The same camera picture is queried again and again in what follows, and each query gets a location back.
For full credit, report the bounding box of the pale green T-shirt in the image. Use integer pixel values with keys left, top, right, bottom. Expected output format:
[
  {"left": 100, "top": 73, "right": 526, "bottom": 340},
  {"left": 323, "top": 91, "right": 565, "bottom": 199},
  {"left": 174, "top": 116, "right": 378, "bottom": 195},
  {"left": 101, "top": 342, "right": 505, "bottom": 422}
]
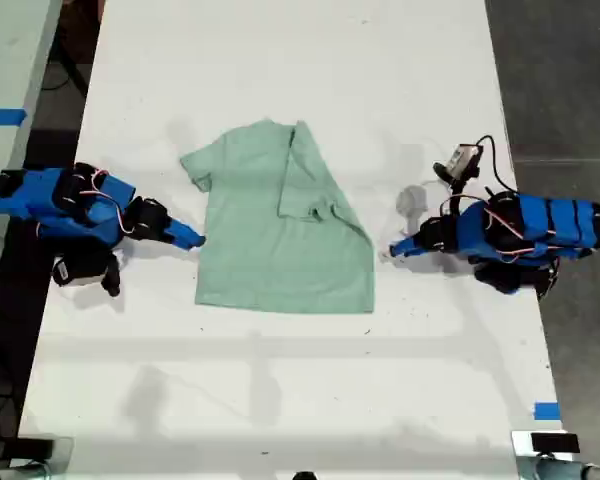
[{"left": 179, "top": 118, "right": 376, "bottom": 316}]

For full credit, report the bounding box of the pale side table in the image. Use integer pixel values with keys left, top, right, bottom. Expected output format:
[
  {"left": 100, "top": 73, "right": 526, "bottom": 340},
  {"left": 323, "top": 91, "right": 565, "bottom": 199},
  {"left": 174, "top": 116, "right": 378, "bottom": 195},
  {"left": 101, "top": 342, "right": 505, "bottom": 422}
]
[{"left": 0, "top": 0, "right": 64, "bottom": 314}]

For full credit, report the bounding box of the short blue tape strip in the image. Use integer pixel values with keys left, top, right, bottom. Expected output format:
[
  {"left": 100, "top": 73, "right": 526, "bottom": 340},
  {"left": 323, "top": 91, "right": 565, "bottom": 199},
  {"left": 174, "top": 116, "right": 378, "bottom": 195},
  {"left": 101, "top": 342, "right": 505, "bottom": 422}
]
[{"left": 533, "top": 401, "right": 563, "bottom": 422}]

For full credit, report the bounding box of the black box on white plate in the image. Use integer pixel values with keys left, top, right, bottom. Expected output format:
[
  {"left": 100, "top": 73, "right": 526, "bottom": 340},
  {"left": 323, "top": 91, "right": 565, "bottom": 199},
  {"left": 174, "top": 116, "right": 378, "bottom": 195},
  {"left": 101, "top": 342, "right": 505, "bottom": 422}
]
[{"left": 530, "top": 432, "right": 581, "bottom": 454}]

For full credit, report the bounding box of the black box on grey plate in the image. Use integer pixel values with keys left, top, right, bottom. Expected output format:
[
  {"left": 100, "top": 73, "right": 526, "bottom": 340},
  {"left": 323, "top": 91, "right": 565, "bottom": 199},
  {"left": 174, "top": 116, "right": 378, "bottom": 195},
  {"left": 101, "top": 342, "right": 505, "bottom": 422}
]
[{"left": 2, "top": 436, "right": 57, "bottom": 459}]

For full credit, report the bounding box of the grey metal pipe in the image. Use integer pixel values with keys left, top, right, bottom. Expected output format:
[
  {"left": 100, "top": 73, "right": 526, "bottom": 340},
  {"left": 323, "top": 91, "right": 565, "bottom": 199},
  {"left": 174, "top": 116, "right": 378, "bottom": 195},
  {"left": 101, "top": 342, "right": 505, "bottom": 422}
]
[{"left": 517, "top": 453, "right": 600, "bottom": 480}]

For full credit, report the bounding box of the silver black camera box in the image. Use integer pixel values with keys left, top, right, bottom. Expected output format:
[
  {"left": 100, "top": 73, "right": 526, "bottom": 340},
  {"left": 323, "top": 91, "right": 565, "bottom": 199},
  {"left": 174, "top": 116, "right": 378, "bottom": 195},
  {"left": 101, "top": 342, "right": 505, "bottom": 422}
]
[{"left": 432, "top": 143, "right": 483, "bottom": 184}]

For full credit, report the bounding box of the black camera box white label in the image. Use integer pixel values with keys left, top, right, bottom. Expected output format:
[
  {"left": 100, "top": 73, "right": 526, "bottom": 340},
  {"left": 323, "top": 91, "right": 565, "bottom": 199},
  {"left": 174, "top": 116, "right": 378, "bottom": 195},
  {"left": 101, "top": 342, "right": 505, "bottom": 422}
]
[{"left": 51, "top": 248, "right": 112, "bottom": 289}]

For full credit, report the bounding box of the black camera cable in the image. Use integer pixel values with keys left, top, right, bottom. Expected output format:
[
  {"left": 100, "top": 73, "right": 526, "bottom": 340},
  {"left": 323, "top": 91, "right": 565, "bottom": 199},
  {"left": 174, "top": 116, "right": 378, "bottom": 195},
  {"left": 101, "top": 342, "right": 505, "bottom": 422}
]
[{"left": 473, "top": 133, "right": 520, "bottom": 195}]

